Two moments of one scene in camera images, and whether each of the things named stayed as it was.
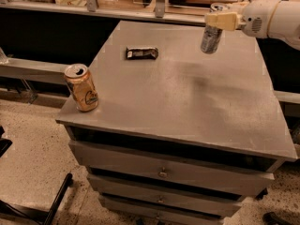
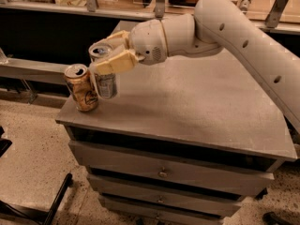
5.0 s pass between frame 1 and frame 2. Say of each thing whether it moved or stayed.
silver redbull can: moved
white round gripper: moved
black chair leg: stayed
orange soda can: stayed
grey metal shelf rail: stayed
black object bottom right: stayed
